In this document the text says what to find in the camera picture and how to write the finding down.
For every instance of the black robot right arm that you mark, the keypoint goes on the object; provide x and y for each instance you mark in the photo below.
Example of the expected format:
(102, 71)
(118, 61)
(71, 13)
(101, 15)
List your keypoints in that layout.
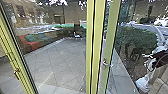
(160, 55)

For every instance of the dark outdoor patio chair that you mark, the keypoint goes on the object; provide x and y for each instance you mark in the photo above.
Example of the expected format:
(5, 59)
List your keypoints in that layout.
(77, 33)

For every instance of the red green outdoor bench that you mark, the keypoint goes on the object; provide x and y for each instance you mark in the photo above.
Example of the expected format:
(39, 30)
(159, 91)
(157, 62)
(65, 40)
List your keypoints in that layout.
(36, 40)

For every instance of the green hedge shrubs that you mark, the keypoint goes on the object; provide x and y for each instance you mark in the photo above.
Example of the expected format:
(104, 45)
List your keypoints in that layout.
(136, 41)

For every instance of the green glass door frame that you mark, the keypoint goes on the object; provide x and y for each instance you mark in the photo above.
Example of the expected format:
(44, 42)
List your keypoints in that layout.
(95, 43)

